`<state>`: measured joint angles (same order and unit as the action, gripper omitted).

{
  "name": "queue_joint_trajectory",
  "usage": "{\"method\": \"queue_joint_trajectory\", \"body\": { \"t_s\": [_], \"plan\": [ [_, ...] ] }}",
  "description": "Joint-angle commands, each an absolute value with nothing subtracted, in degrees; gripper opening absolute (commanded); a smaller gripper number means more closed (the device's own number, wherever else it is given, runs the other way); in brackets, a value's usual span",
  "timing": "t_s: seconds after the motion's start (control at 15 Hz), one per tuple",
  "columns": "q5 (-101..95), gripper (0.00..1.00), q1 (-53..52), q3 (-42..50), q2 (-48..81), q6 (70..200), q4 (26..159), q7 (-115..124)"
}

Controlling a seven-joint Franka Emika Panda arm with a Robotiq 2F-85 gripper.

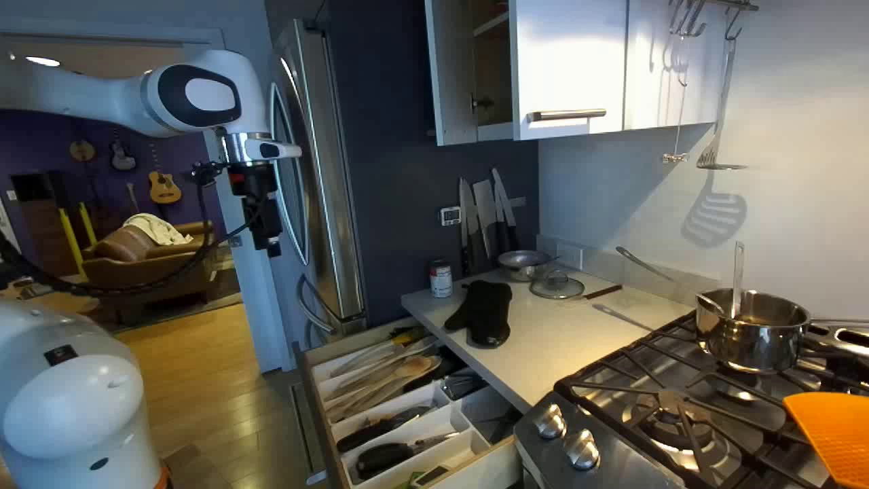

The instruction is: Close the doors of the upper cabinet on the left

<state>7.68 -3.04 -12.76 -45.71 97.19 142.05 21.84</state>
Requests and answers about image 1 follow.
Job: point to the gas stove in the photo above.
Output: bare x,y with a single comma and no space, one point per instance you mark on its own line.
663,415

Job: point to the steel spoon in pot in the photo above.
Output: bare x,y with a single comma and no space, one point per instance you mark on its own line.
736,287

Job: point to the white wall outlet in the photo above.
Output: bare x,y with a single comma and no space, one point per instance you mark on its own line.
450,216

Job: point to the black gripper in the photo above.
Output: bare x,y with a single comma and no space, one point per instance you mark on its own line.
257,189

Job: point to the stainless steel refrigerator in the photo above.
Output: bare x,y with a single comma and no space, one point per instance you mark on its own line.
313,185

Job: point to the acoustic guitar on wall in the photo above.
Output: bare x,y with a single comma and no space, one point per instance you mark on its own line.
163,189

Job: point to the open utensil drawer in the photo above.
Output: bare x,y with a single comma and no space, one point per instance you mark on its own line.
398,408

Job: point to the small steel bowl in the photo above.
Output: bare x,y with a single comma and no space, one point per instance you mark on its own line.
523,264

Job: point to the brown armchair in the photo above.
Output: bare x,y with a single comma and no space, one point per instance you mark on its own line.
150,261

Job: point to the small white can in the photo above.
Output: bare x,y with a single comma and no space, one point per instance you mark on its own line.
442,280

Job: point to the glass pot lid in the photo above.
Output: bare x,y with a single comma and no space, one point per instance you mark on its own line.
557,287

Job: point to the white cabinet door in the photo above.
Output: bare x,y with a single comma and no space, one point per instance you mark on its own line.
451,70
568,67

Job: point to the orange plastic object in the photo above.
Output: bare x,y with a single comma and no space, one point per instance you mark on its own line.
837,428

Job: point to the stainless steel pot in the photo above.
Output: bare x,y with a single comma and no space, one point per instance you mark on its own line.
762,332

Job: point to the knives on magnetic strip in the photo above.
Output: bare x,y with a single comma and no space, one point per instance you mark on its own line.
488,223

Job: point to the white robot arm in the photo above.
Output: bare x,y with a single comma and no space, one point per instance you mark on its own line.
71,397

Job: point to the black oven mitt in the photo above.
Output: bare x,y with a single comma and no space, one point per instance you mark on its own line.
485,313

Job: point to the white upper cabinet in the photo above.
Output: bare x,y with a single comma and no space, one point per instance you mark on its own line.
672,64

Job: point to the hanging slotted spatula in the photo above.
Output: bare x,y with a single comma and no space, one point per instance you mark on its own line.
716,216

